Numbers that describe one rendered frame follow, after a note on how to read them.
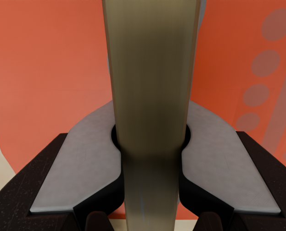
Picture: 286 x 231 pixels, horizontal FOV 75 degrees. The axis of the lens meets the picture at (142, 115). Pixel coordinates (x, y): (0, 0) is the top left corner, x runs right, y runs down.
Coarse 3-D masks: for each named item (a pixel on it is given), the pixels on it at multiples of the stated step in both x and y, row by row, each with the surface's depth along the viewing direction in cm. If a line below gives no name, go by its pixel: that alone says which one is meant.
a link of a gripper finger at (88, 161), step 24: (96, 120) 10; (72, 144) 8; (96, 144) 8; (72, 168) 7; (96, 168) 7; (120, 168) 7; (48, 192) 6; (72, 192) 6; (96, 192) 6; (120, 192) 7
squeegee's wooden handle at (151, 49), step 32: (128, 0) 5; (160, 0) 5; (192, 0) 5; (128, 32) 6; (160, 32) 6; (192, 32) 6; (128, 64) 6; (160, 64) 6; (192, 64) 6; (128, 96) 7; (160, 96) 7; (128, 128) 7; (160, 128) 7; (128, 160) 8; (160, 160) 8; (128, 192) 9; (160, 192) 9; (128, 224) 11; (160, 224) 10
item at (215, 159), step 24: (192, 120) 9; (216, 120) 9; (192, 144) 8; (216, 144) 8; (240, 144) 8; (192, 168) 7; (216, 168) 7; (240, 168) 7; (192, 192) 6; (216, 192) 6; (240, 192) 6; (264, 192) 6
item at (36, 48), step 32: (0, 0) 14; (32, 0) 14; (64, 0) 14; (96, 0) 14; (224, 0) 13; (256, 0) 13; (0, 32) 15; (32, 32) 15; (64, 32) 15; (96, 32) 15; (224, 32) 15; (0, 64) 16; (32, 64) 16; (64, 64) 16; (96, 64) 16; (224, 64) 16
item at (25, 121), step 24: (0, 96) 18; (24, 96) 18; (48, 96) 18; (72, 96) 18; (96, 96) 18; (192, 96) 17; (216, 96) 17; (0, 120) 19; (24, 120) 19; (48, 120) 19; (72, 120) 19; (0, 144) 21; (24, 144) 21; (120, 216) 27; (192, 216) 27
